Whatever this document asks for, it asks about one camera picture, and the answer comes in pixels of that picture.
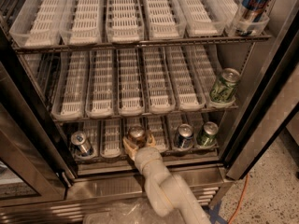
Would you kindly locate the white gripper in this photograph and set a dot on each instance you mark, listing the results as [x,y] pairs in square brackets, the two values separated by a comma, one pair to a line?
[146,156]

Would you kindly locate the orange soda can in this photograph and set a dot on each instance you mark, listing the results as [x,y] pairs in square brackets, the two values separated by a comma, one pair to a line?
[137,135]

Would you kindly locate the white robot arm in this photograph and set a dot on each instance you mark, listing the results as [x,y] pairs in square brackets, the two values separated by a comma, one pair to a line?
[165,191]

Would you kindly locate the silver blue can bottom left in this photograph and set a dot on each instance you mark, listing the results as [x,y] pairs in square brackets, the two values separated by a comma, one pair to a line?
[80,140]

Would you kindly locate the green can bottom shelf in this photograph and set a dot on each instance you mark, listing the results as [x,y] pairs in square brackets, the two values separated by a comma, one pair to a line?
[207,134]

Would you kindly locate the green can shelf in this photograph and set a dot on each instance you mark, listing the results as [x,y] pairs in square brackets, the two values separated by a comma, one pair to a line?
[225,86]
[207,134]

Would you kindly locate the stainless steel fridge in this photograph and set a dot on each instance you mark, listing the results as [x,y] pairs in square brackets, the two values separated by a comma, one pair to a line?
[266,98]

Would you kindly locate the green can middle shelf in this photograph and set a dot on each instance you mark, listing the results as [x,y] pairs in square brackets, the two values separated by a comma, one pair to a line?
[225,86]

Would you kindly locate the fridge door left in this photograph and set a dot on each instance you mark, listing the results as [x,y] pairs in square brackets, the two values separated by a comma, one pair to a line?
[31,145]

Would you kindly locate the tall blue can top shelf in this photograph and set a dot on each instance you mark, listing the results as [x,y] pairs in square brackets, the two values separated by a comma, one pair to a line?
[248,16]

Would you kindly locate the clear plastic bin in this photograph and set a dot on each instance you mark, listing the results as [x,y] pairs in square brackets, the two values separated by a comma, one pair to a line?
[132,212]

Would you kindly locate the blue tape on floor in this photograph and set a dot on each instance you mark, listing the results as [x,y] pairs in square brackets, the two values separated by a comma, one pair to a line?
[214,214]

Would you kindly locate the bottom wire shelf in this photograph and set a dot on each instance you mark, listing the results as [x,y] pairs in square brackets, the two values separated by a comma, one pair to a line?
[118,139]

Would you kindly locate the wire shelf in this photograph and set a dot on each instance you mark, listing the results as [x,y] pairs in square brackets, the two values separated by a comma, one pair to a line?
[133,82]
[48,23]
[118,139]

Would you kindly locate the middle wire shelf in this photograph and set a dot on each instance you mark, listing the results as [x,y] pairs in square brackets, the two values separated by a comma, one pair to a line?
[133,82]

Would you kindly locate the top wire shelf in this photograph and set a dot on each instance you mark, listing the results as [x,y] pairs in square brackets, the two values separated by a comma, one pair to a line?
[48,23]

